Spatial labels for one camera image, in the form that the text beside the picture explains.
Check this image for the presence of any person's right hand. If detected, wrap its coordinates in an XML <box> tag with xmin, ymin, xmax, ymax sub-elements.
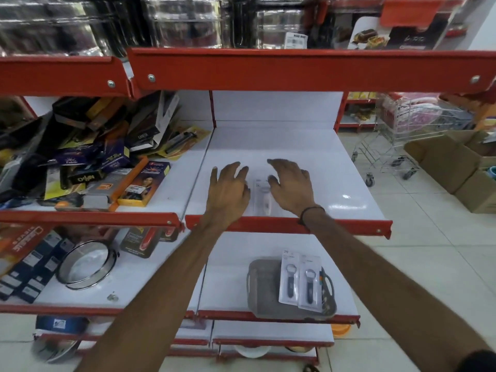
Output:
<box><xmin>267</xmin><ymin>159</ymin><xmax>326</xmax><ymax>223</ymax></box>

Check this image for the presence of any person's left hand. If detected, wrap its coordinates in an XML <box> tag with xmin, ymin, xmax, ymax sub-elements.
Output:
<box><xmin>204</xmin><ymin>162</ymin><xmax>251</xmax><ymax>227</ymax></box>

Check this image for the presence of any person's right forearm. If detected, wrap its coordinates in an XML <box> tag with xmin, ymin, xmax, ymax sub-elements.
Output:
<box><xmin>301</xmin><ymin>208</ymin><xmax>490</xmax><ymax>372</ymax></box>

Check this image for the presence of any person's left forearm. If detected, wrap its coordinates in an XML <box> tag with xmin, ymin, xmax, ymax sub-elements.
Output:
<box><xmin>75</xmin><ymin>221</ymin><xmax>240</xmax><ymax>372</ymax></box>

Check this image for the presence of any white carded utensil packet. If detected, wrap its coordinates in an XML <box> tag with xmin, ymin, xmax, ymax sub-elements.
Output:
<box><xmin>253</xmin><ymin>179</ymin><xmax>274</xmax><ymax>216</ymax></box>

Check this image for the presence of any black wristband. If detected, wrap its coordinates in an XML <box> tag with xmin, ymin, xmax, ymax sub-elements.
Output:
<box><xmin>298</xmin><ymin>205</ymin><xmax>326</xmax><ymax>225</ymax></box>

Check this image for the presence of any black peeler on yellow card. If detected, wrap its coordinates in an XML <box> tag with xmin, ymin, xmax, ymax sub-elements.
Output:
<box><xmin>154</xmin><ymin>125</ymin><xmax>203</xmax><ymax>162</ymax></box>

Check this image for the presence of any yellow packet with portrait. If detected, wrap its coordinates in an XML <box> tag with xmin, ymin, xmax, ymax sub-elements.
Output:
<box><xmin>117</xmin><ymin>161</ymin><xmax>171</xmax><ymax>207</ymax></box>

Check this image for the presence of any carded bottle opener packet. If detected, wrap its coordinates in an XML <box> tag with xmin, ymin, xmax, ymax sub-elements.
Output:
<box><xmin>297</xmin><ymin>254</ymin><xmax>323</xmax><ymax>313</ymax></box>
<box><xmin>278</xmin><ymin>250</ymin><xmax>300</xmax><ymax>306</ymax></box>

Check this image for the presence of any orange grey long box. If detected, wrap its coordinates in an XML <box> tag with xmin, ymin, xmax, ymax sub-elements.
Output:
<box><xmin>82</xmin><ymin>156</ymin><xmax>149</xmax><ymax>212</ymax></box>

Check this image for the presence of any grey plastic tray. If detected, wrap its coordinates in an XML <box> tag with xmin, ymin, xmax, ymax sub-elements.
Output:
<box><xmin>246</xmin><ymin>259</ymin><xmax>337</xmax><ymax>320</ymax></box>

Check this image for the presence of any red white shelf rack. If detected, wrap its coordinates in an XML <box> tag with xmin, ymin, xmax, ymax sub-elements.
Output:
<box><xmin>0</xmin><ymin>47</ymin><xmax>496</xmax><ymax>365</ymax></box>

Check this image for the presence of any metal shopping cart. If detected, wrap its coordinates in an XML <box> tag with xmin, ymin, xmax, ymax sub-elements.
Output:
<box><xmin>350</xmin><ymin>92</ymin><xmax>475</xmax><ymax>189</ymax></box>

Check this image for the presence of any small labelled steel container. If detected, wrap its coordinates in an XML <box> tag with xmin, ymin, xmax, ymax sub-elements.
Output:
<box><xmin>255</xmin><ymin>9</ymin><xmax>308</xmax><ymax>50</ymax></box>

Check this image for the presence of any round steel sieve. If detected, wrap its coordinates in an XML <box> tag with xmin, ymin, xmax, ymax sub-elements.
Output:
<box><xmin>56</xmin><ymin>239</ymin><xmax>119</xmax><ymax>290</ymax></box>

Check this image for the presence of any medium steel container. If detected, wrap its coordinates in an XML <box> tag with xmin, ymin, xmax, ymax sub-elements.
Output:
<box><xmin>141</xmin><ymin>0</ymin><xmax>234</xmax><ymax>49</ymax></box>

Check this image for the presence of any pile of assorted utensil packets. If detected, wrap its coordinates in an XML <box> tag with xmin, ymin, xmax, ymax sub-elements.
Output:
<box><xmin>0</xmin><ymin>92</ymin><xmax>183</xmax><ymax>212</ymax></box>

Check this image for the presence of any white plate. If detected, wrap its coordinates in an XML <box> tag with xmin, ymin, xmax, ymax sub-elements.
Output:
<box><xmin>234</xmin><ymin>345</ymin><xmax>273</xmax><ymax>359</ymax></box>

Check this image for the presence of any large open cardboard box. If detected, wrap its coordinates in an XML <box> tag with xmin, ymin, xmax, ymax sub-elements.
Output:
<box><xmin>403</xmin><ymin>129</ymin><xmax>493</xmax><ymax>195</ymax></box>

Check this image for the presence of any row of blue boxes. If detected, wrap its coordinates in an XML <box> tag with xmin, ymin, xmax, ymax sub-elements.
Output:
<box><xmin>0</xmin><ymin>230</ymin><xmax>75</xmax><ymax>305</ymax></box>

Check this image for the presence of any black box with cake picture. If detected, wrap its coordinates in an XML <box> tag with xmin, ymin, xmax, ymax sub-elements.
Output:
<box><xmin>346</xmin><ymin>0</ymin><xmax>463</xmax><ymax>51</ymax></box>

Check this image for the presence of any small cardboard box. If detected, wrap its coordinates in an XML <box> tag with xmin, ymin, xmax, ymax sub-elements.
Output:
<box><xmin>454</xmin><ymin>157</ymin><xmax>496</xmax><ymax>214</ymax></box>

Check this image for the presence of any orange sieve box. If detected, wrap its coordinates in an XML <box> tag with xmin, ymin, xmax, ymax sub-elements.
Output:
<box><xmin>0</xmin><ymin>224</ymin><xmax>44</xmax><ymax>276</ymax></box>

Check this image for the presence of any blue round container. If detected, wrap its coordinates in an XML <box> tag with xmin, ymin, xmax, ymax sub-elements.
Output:
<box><xmin>35</xmin><ymin>315</ymin><xmax>90</xmax><ymax>334</ymax></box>

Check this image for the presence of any large steel container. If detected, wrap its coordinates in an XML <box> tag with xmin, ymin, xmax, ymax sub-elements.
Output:
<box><xmin>0</xmin><ymin>0</ymin><xmax>130</xmax><ymax>58</ymax></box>

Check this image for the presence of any steel bowl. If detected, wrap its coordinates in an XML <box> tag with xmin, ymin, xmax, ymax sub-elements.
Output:
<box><xmin>32</xmin><ymin>336</ymin><xmax>83</xmax><ymax>364</ymax></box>

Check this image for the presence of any black sleeve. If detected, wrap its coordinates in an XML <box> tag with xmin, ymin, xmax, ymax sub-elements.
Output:
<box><xmin>456</xmin><ymin>350</ymin><xmax>496</xmax><ymax>372</ymax></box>

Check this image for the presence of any red handled tool packet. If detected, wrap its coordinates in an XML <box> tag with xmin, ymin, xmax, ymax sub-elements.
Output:
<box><xmin>120</xmin><ymin>227</ymin><xmax>164</xmax><ymax>259</ymax></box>

